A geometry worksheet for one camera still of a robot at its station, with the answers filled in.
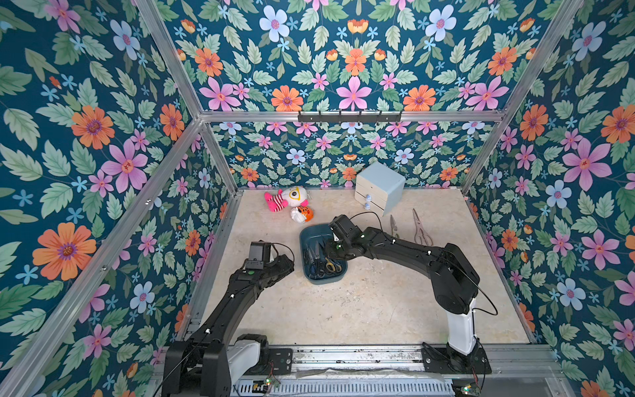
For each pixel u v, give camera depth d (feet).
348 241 2.26
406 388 2.31
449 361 2.18
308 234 3.26
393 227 3.47
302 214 3.42
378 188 3.31
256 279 1.95
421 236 3.37
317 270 2.98
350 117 3.05
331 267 2.98
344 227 2.30
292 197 3.53
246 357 1.94
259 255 2.17
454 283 1.65
